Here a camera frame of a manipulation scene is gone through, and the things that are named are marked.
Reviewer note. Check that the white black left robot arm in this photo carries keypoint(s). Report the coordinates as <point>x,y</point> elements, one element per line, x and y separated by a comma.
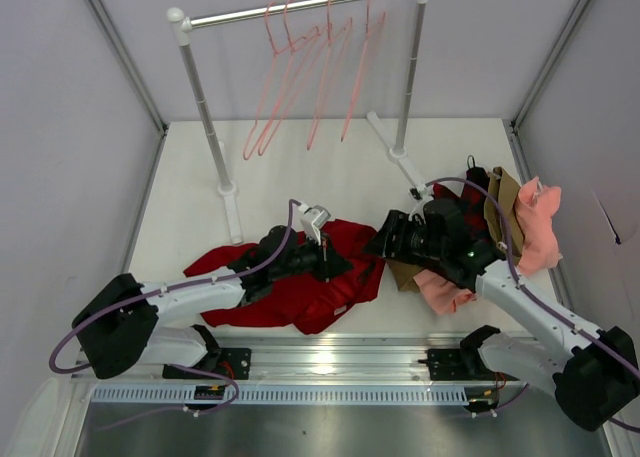
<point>129,323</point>

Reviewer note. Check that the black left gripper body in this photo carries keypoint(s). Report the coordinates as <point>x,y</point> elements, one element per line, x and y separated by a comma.
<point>325,259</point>

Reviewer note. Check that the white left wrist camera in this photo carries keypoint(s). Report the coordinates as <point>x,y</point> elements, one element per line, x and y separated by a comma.
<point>312,219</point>

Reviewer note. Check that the pink wire hanger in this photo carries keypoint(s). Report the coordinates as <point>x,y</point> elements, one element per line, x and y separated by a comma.
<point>253,141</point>
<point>304,45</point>
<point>372,25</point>
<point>337,40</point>

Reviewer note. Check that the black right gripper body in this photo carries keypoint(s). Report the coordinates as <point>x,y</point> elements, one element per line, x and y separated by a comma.
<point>396,235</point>

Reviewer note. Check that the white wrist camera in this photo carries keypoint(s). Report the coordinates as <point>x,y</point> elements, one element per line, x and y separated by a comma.
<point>421,192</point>
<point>312,219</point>

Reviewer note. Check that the tan brown skirt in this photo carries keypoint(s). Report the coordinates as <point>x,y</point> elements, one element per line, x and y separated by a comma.
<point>497,249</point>

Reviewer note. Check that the aluminium mounting rail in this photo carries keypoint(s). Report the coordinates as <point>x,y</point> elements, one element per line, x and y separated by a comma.
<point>330,362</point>

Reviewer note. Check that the silver white clothes rack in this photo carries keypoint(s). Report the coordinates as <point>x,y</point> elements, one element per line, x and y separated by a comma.
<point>182,26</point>

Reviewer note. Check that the red black plaid skirt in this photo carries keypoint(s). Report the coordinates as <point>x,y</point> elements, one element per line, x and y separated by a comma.
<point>470,202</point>

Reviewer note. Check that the white slotted cable duct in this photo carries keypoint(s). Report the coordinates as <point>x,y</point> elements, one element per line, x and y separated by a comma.
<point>258,394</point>

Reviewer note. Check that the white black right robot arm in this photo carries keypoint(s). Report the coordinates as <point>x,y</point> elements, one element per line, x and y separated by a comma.
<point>592,373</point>

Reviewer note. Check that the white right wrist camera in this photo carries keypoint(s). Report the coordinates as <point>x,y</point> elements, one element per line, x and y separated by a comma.
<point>421,192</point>

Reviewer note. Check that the pink skirt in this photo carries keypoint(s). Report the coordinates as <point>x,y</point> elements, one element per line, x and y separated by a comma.
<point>530,209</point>

